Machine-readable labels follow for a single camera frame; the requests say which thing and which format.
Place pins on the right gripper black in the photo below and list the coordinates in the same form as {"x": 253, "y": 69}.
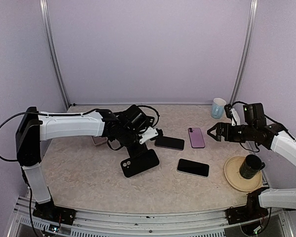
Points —
{"x": 221, "y": 126}

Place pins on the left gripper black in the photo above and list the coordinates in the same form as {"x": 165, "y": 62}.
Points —
{"x": 133, "y": 153}

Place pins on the purple-edged phone screen up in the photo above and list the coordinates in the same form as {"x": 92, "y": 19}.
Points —
{"x": 170, "y": 143}

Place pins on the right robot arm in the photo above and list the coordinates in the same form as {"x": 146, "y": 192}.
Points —
{"x": 274, "y": 136}

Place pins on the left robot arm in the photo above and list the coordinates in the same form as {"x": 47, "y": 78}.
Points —
{"x": 127, "y": 127}

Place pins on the purple phone back up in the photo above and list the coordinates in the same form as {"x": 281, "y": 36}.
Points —
{"x": 196, "y": 138}

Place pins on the pink phone case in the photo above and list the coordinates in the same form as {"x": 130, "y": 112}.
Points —
{"x": 97, "y": 141}

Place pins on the white-edged phone screen up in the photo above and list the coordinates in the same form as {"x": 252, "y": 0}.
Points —
{"x": 193, "y": 168}

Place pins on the light blue mug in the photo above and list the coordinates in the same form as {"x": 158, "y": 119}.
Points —
{"x": 218, "y": 108}

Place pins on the dark green mug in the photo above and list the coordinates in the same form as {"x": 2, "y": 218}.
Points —
{"x": 251, "y": 165}

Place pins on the beige plate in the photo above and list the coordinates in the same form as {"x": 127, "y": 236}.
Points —
{"x": 233, "y": 177}

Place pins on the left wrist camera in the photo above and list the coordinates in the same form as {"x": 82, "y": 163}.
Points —
{"x": 151, "y": 133}

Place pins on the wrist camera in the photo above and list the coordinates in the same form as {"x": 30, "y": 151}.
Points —
{"x": 151, "y": 133}
{"x": 232, "y": 114}

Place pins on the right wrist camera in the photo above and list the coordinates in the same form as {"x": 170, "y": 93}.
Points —
{"x": 232, "y": 114}

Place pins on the right aluminium frame post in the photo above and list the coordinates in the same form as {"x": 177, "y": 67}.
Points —
{"x": 246, "y": 50}

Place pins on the aluminium frame post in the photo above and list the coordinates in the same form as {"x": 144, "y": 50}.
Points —
{"x": 52, "y": 50}
{"x": 246, "y": 50}

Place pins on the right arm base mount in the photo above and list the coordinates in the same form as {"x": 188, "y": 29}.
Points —
{"x": 250, "y": 211}

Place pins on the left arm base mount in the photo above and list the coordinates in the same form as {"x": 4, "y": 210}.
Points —
{"x": 50, "y": 212}

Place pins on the left aluminium frame post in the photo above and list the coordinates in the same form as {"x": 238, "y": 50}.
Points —
{"x": 52, "y": 50}

